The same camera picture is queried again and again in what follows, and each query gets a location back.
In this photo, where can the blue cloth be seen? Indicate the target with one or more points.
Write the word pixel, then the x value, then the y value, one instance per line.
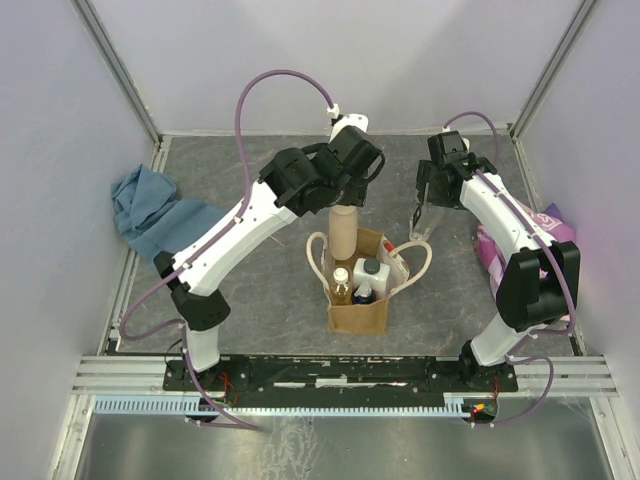
pixel 151 216

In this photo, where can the beige pump lotion bottle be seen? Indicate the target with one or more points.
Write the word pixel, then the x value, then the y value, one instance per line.
pixel 342 231

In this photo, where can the burlap watermelon canvas bag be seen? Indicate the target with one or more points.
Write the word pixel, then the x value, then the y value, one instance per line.
pixel 369 318

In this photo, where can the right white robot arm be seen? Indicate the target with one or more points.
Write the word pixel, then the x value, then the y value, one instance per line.
pixel 540 282

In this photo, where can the left aluminium corner post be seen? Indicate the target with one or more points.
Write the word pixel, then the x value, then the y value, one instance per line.
pixel 100 36

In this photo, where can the aluminium frame rail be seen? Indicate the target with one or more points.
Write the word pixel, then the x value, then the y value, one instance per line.
pixel 561 377

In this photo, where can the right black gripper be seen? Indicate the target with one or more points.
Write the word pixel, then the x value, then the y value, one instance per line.
pixel 427 174

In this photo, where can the clear square bottle black cap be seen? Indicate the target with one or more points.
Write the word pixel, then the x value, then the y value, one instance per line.
pixel 432 217

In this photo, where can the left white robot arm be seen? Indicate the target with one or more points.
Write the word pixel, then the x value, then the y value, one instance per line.
pixel 297 181

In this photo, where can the right aluminium corner post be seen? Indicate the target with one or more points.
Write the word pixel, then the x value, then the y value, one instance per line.
pixel 550 71

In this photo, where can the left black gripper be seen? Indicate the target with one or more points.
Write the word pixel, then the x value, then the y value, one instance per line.
pixel 356 194

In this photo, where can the aluminium corner post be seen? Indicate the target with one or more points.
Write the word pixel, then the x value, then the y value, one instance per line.
pixel 550 71
pixel 100 36

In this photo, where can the amber liquid bottle white cap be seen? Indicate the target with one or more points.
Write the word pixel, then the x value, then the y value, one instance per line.
pixel 341 287

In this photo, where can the white bottle grey cap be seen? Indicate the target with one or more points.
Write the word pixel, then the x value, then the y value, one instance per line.
pixel 372 271

